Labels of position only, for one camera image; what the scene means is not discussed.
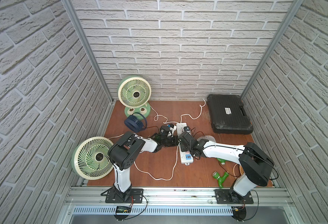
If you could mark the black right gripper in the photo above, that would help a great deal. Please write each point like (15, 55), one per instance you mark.
(182, 148)

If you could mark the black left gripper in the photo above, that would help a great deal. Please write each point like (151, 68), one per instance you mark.
(168, 137)

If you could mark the white power strip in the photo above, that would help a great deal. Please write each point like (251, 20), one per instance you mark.
(185, 156)

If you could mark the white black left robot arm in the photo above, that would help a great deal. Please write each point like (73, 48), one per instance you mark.
(125, 151)

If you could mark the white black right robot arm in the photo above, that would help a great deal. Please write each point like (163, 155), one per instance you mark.
(257, 165)

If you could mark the white small desk fan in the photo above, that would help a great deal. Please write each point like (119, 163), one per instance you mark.
(207, 137)

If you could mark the navy blue small desk fan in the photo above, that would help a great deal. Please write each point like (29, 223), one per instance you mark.
(134, 124)

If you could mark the orange small desk fan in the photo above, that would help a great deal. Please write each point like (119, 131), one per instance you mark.
(241, 170)

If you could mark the large green cream fan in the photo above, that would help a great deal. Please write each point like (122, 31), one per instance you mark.
(90, 160)

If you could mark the green toy drill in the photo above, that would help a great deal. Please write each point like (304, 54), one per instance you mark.
(220, 179)

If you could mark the black tool case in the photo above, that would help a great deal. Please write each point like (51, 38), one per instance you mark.
(228, 115)

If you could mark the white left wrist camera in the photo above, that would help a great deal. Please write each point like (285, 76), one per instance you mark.
(172, 129)

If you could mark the green cream fan at wall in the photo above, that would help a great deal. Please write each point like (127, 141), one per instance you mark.
(134, 93)

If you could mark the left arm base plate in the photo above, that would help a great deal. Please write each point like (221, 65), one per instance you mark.
(130, 196)

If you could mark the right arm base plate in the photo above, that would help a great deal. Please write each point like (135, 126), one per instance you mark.
(228, 196)

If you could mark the aluminium front rail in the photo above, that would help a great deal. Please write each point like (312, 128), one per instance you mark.
(176, 196)

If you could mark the aluminium corner post left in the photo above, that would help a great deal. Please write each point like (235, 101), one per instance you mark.
(86, 46)

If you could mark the aluminium corner post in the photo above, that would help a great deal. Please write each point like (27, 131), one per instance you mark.
(287, 20)
(86, 46)

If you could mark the aluminium corner post right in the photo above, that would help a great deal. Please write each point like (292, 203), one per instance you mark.
(287, 20)

